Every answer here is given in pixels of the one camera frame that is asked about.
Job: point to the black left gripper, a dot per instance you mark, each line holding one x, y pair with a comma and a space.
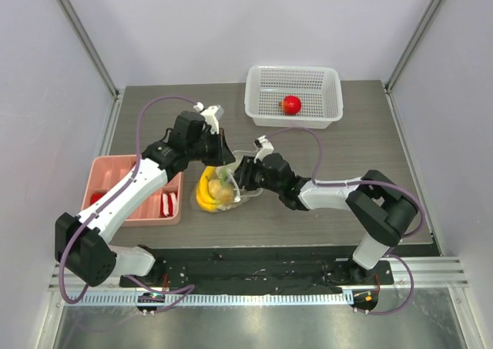
223, 153

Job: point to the red white striped cloth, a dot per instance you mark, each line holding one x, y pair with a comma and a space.
169, 204

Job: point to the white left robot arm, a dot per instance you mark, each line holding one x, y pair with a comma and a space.
82, 242

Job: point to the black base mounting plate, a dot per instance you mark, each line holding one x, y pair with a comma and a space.
256, 271

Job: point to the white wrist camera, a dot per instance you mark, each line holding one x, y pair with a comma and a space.
211, 114
264, 148

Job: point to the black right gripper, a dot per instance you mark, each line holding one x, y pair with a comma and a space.
244, 172

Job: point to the red cloth lower left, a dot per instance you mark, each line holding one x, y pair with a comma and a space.
95, 197

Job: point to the yellow fake bananas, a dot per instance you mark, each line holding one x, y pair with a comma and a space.
203, 198

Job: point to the white perforated plastic basket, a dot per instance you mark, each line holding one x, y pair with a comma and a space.
319, 89

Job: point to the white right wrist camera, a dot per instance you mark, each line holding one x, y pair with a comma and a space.
264, 148

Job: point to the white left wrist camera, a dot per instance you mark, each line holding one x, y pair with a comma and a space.
211, 114

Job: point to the clear zip top bag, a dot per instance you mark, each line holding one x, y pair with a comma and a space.
225, 174

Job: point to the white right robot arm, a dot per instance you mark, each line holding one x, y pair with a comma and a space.
383, 209

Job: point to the yellow fake lemon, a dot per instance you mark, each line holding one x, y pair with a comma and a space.
221, 192

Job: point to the white slotted cable duct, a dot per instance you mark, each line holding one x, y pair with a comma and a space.
142, 299

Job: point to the pink compartment tray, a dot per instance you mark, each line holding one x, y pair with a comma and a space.
107, 171

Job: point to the red fake pomegranate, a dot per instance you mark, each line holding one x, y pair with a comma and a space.
290, 105

